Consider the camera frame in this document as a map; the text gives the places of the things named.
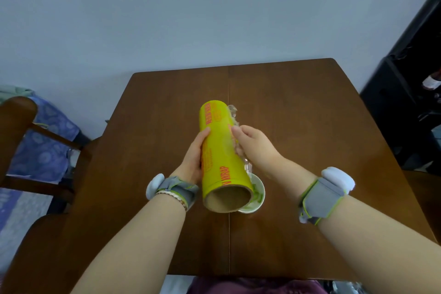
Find person's right hand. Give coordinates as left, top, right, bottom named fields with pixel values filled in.
left=231, top=125, right=284, bottom=179

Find person's left hand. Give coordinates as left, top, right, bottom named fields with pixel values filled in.
left=171, top=127, right=211, bottom=185

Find clear cling film sheet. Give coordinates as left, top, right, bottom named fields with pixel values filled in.
left=227, top=105, right=254, bottom=175

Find yellow cling wrap roll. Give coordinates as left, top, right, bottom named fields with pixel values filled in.
left=199, top=100, right=255, bottom=214

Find person's left forearm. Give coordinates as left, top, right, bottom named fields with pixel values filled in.
left=71, top=192, right=187, bottom=294

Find person's right forearm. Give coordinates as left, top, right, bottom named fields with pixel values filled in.
left=265, top=158, right=441, bottom=294

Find grey left wrist tracker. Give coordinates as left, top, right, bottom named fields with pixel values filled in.
left=146, top=173, right=200, bottom=211

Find grey wrist tracker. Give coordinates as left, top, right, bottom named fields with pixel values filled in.
left=298, top=167, right=356, bottom=225
left=146, top=173, right=200, bottom=211

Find white and green bowl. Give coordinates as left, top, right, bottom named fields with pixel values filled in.
left=238, top=172, right=266, bottom=214

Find grey right wrist tracker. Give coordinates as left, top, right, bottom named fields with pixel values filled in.
left=298, top=167, right=356, bottom=225

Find maroon trousers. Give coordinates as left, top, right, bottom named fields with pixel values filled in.
left=188, top=277, right=328, bottom=294

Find blue patterned cloth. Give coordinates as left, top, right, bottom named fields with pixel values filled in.
left=0, top=86, right=81, bottom=182

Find brown wooden chair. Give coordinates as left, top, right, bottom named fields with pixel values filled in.
left=0, top=96, right=102, bottom=294

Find black shelf unit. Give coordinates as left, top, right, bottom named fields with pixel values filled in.
left=359, top=0, right=441, bottom=176

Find beaded bracelet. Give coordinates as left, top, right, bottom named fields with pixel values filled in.
left=154, top=190, right=188, bottom=212

